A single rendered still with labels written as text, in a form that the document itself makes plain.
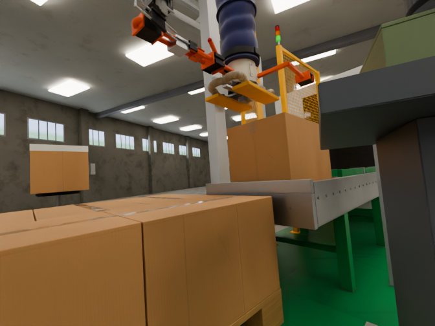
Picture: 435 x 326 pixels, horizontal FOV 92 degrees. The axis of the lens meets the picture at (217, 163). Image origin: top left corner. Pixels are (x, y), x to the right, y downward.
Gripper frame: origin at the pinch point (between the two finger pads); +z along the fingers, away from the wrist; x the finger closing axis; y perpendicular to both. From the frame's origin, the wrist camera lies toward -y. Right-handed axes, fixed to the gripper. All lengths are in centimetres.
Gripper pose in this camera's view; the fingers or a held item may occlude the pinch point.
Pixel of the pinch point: (153, 27)
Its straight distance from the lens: 93.8
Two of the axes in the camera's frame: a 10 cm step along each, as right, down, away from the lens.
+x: -7.5, 1.0, 6.5
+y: 6.5, 0.1, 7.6
